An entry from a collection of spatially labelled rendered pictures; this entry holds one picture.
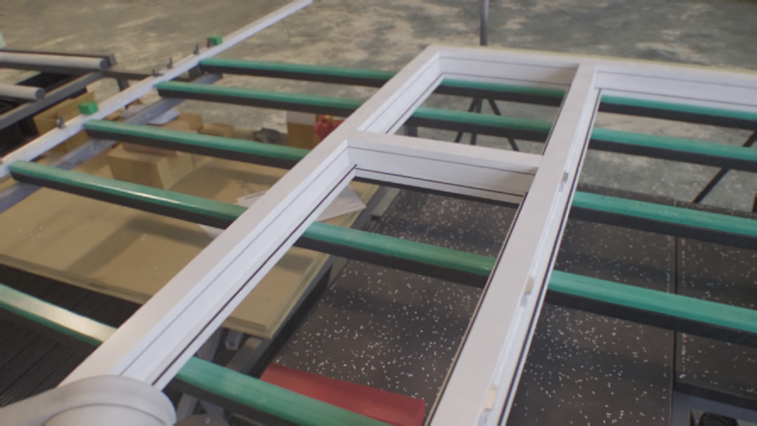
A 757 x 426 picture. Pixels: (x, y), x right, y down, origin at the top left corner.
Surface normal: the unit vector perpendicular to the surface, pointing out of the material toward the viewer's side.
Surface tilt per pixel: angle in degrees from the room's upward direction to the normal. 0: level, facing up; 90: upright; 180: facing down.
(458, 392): 0
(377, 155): 90
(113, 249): 0
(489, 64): 90
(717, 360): 0
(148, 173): 90
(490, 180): 90
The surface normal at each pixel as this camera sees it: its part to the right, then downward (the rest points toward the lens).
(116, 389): 0.33, -0.83
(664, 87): -0.41, 0.53
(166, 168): 0.92, 0.17
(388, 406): -0.07, -0.83
